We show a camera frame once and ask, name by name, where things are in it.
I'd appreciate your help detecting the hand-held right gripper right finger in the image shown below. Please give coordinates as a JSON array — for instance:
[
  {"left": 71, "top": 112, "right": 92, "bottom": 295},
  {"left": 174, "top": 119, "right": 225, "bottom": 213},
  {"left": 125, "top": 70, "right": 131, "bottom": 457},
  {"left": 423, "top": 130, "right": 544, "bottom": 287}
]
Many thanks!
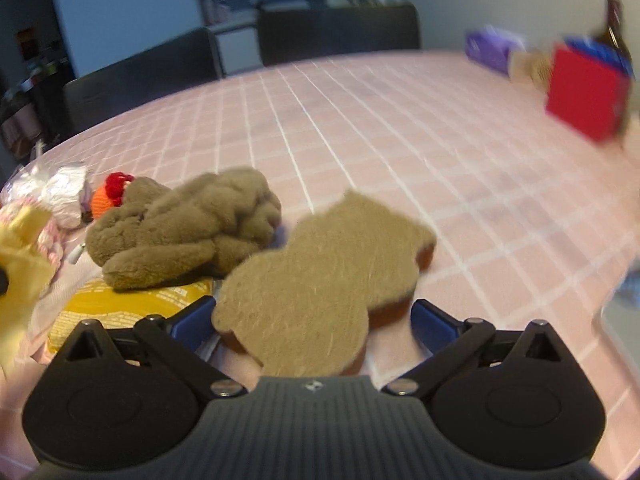
[{"left": 381, "top": 299, "right": 581, "bottom": 396}]

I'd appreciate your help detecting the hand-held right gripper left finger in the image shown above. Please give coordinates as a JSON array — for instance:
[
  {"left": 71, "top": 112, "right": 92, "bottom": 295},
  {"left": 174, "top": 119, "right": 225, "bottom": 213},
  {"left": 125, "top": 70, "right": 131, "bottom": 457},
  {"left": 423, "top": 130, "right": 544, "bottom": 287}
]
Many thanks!
[{"left": 49, "top": 296, "right": 247, "bottom": 397}]

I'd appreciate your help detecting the brown bear-shaped sponge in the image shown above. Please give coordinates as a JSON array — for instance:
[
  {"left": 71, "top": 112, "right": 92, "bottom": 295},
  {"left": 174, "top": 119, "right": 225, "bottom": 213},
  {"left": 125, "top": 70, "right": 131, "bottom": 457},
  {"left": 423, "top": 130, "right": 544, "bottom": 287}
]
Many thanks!
[{"left": 212, "top": 190, "right": 437, "bottom": 378}]

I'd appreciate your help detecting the pink and white knitted yarn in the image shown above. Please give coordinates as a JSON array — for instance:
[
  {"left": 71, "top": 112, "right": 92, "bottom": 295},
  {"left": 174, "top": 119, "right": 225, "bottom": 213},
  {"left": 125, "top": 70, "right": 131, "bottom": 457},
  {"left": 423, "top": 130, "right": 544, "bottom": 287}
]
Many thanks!
[{"left": 30, "top": 210, "right": 68, "bottom": 268}]

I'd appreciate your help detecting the yellow snack packet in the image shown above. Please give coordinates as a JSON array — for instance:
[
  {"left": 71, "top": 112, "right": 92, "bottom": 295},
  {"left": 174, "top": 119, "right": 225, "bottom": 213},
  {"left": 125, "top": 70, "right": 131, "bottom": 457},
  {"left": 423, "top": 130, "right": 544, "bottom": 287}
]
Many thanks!
[{"left": 50, "top": 279, "right": 215, "bottom": 357}]

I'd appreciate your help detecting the brown plush toy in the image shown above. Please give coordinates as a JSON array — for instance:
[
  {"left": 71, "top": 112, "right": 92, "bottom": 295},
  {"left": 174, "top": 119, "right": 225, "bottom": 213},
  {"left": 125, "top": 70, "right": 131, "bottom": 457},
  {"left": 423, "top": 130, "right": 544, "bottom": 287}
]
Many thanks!
[{"left": 86, "top": 166, "right": 282, "bottom": 291}]

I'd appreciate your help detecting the orange and red crochet toy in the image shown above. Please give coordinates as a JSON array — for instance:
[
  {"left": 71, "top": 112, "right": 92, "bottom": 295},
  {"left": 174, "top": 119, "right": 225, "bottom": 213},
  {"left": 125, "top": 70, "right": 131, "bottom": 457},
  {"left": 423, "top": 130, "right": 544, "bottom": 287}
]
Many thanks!
[{"left": 90, "top": 172, "right": 136, "bottom": 221}]

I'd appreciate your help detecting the pink checkered tablecloth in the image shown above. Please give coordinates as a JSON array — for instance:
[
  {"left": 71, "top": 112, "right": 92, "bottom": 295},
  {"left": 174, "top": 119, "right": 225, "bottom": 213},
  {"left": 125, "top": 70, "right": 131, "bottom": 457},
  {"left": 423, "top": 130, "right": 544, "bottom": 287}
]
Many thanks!
[{"left": 0, "top": 50, "right": 640, "bottom": 480}]

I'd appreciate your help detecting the clear crinkled plastic bag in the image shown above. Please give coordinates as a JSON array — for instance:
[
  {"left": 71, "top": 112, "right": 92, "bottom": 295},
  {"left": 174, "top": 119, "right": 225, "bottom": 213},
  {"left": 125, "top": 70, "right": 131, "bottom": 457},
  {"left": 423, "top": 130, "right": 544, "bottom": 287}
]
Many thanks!
[{"left": 2, "top": 161, "right": 91, "bottom": 231}]

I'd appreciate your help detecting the black chair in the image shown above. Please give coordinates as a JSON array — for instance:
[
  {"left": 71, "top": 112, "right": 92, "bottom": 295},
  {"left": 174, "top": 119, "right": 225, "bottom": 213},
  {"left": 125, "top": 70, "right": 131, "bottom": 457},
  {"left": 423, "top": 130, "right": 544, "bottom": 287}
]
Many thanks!
[
  {"left": 256, "top": 4, "right": 422, "bottom": 67},
  {"left": 62, "top": 27, "right": 224, "bottom": 136}
]

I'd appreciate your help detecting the tan packet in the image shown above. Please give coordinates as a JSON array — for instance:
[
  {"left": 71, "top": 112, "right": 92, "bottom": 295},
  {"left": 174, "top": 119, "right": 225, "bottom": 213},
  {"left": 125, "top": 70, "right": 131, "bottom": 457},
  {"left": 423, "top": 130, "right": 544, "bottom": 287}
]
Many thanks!
[{"left": 510, "top": 50, "right": 553, "bottom": 91}]

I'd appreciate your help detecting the red box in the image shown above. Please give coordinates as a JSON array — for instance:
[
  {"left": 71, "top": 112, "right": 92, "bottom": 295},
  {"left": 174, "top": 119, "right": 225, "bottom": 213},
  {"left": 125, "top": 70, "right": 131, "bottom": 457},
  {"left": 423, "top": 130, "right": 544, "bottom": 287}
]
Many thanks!
[{"left": 545, "top": 44, "right": 632, "bottom": 142}]

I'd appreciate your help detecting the purple tissue pack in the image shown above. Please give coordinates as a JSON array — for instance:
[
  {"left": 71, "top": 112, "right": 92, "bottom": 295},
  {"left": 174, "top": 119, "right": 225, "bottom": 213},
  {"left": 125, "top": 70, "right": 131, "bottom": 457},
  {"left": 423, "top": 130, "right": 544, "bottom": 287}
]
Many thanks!
[{"left": 465, "top": 26, "right": 531, "bottom": 78}]

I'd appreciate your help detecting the white cabinet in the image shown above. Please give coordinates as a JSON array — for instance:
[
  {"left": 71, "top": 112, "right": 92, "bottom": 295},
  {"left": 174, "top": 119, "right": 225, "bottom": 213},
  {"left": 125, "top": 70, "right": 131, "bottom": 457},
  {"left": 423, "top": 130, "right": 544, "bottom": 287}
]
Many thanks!
[{"left": 207, "top": 20, "right": 263, "bottom": 76}]

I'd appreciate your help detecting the black cabinet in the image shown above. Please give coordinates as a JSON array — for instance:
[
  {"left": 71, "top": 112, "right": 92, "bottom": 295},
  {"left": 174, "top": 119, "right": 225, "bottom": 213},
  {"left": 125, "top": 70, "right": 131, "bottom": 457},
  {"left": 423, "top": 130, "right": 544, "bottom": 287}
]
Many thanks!
[{"left": 0, "top": 25, "right": 71, "bottom": 161}]

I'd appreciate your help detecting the blue box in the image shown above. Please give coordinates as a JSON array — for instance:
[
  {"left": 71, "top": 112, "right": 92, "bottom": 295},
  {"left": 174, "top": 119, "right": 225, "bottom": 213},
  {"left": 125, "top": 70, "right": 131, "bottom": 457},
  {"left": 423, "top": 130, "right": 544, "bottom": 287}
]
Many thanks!
[{"left": 562, "top": 35, "right": 635, "bottom": 81}]

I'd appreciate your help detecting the brown glass bottle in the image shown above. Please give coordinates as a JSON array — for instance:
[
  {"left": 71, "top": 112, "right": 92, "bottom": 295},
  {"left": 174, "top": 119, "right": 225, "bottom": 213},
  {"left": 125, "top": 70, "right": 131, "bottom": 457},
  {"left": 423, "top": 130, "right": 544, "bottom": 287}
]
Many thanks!
[{"left": 590, "top": 0, "right": 633, "bottom": 66}]

